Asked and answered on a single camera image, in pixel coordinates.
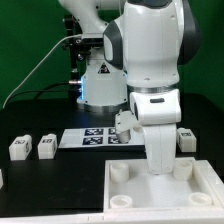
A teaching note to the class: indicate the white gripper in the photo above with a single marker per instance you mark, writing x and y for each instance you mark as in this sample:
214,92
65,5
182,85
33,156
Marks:
158,115

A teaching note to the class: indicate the white square tabletop panel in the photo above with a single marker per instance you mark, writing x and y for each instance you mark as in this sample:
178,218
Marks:
192,184

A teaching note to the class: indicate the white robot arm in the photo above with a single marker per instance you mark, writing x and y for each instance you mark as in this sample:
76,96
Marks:
132,49

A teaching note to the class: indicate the paper sheet with markers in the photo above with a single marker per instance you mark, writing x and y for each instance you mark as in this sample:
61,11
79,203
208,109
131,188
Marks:
89,137

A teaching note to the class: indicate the white part at edge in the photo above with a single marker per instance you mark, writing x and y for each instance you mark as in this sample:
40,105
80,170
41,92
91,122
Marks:
1,180

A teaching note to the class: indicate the silver camera on base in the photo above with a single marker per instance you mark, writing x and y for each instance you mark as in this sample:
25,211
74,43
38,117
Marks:
91,39

